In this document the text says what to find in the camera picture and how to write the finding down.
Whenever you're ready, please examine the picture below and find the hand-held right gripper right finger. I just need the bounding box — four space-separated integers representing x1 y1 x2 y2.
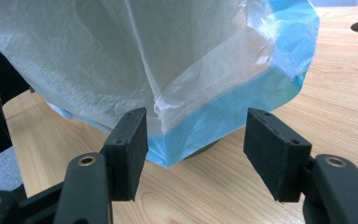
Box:
242 106 312 203

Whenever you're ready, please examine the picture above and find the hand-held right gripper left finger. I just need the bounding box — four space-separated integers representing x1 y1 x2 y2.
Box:
101 106 149 203

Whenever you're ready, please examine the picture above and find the clear blue-edged plastic bag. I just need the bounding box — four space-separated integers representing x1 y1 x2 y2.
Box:
0 0 321 169

